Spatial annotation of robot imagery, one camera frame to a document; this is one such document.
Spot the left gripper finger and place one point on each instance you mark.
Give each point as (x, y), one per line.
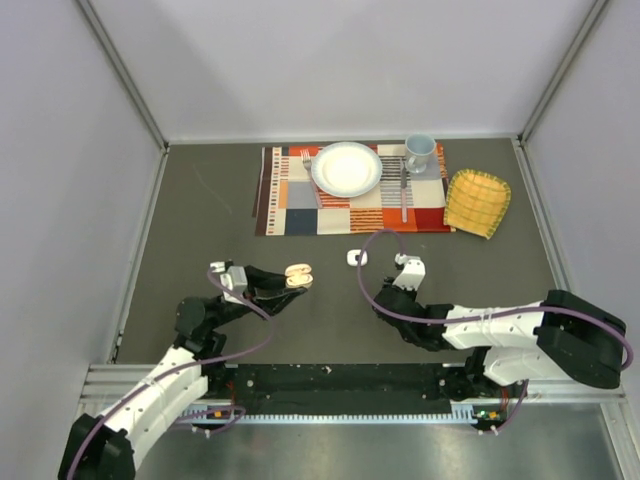
(265, 280)
(275, 301)

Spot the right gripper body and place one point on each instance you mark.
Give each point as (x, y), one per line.
(410, 293)

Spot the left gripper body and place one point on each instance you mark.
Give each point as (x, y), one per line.
(249, 294)

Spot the beige earbud charging case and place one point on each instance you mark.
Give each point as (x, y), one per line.
(298, 276)

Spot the white earbud charging case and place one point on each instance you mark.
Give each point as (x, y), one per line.
(356, 257)

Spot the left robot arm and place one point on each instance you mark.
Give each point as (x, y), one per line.
(114, 443)

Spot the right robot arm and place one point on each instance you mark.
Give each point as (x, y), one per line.
(560, 337)

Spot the patchwork placemat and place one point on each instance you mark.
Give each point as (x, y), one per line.
(285, 204)

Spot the yellow woven cloth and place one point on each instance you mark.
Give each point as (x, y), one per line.
(476, 202)

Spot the silver fork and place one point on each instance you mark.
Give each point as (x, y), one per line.
(307, 163)

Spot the white plate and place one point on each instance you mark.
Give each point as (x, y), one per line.
(346, 169)

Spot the light blue cup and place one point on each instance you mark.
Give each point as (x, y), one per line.
(420, 153)

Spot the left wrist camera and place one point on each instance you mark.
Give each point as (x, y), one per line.
(230, 279)

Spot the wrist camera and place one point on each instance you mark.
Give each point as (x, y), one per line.
(230, 279)
(412, 272)

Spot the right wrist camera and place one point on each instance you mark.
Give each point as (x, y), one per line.
(412, 272)

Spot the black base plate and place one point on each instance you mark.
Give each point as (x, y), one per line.
(334, 389)

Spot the grey cable duct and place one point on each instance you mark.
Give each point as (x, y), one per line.
(345, 415)

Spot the pink handled knife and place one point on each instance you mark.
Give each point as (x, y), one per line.
(403, 195)

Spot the aluminium frame rail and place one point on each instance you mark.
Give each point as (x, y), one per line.
(106, 383)

